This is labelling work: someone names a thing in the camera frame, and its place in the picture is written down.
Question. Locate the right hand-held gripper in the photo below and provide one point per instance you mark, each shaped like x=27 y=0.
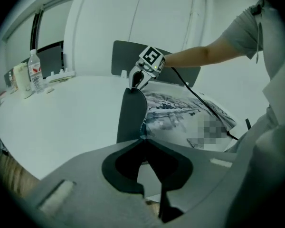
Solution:
x=152 y=56

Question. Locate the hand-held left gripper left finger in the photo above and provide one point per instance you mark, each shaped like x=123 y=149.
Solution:
x=85 y=198

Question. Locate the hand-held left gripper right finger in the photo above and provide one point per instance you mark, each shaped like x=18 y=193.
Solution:
x=204 y=174

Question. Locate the person's right forearm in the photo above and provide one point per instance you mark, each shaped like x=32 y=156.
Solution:
x=194 y=56

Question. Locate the person's light trousers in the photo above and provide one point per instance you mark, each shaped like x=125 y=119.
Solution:
x=270 y=163

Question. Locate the white power strip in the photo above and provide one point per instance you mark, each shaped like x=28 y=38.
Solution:
x=60 y=76

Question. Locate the small white plug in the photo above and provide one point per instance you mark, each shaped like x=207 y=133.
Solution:
x=49 y=90

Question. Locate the clear plastic water bottle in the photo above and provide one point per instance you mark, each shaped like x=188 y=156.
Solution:
x=35 y=75

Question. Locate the window with roller blinds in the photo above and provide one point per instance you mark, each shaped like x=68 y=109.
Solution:
x=50 y=25

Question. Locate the person's grey t-shirt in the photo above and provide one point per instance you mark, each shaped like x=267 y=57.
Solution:
x=242 y=32

